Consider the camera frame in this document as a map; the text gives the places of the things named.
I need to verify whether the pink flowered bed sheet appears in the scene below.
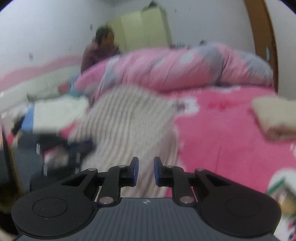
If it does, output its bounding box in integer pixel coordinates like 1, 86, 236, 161
6, 84, 296, 197

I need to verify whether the brown wooden door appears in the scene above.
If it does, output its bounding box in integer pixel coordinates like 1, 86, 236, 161
244, 0, 278, 91

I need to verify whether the yellow green wardrobe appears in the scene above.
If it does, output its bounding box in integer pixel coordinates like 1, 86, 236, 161
107, 7, 172, 53

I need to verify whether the pink floral duvet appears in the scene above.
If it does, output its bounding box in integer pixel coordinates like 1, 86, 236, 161
71, 43, 273, 99

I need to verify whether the folded cream cloth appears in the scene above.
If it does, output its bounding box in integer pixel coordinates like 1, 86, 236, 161
251, 96, 295, 141

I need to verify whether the white fleece blanket pile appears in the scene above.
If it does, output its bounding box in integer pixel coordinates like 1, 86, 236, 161
10, 96, 90, 136

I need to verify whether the woman in purple coat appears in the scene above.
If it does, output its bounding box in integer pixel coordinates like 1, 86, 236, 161
80, 26, 120, 73

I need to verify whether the pink white headboard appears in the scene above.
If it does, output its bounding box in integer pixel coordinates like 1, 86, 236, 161
0, 55, 83, 112

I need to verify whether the cream knit cardigan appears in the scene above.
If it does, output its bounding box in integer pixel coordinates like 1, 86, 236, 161
68, 86, 178, 198

